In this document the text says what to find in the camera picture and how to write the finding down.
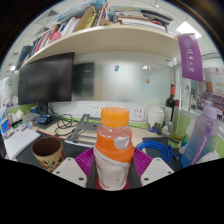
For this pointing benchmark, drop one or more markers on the orange-capped drink bottle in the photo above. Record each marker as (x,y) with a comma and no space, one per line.
(113,146)

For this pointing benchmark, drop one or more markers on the blue electronic box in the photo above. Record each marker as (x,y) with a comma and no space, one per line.
(44,119)

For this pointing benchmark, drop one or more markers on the blue tissue box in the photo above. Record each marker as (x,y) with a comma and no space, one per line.
(5,123)

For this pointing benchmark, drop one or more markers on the flat round red coaster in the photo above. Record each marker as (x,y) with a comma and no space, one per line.
(97,185)

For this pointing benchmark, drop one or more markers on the ceiling light panels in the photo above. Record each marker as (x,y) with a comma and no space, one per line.
(188,29)

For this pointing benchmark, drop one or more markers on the group photo poster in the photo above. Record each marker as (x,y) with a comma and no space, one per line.
(213,93)

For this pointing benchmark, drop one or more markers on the black red-edged desk mat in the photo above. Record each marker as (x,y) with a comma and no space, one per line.
(71,150)

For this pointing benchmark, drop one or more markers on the white ceramic jar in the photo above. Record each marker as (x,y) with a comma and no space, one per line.
(155,120)

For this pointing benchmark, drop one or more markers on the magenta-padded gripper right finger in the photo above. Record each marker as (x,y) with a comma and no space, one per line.
(156,171)

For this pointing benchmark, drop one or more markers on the clear plastic box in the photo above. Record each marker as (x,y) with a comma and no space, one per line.
(31,119)

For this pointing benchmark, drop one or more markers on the black computer monitor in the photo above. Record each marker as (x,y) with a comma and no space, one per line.
(45,80)

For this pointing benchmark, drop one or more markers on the silver laptop stand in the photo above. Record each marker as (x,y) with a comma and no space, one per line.
(81,133)

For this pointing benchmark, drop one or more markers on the purple hanging banner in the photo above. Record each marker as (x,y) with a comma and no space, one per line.
(190,58)

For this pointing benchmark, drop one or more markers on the green tissue pack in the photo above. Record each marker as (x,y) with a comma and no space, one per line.
(15,119)

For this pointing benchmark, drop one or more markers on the floral paper cup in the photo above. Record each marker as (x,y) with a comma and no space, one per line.
(50,160)

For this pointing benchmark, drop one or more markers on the white crumpled tissue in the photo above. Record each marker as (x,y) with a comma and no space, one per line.
(210,156)

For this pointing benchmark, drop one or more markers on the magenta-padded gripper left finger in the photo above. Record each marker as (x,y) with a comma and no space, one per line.
(68,171)

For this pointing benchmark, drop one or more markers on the white paper notebook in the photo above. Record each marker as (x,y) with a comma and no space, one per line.
(20,143)

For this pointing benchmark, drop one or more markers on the purple water bottle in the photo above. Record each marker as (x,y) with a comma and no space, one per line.
(198,140)

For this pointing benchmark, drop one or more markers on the glass vase with green stems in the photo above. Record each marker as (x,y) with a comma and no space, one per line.
(176,133)

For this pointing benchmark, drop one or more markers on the white wall outlet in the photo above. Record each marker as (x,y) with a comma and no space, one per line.
(138,113)
(98,111)

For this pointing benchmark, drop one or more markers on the dark wine bottle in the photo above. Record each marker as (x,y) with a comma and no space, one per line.
(170,106)

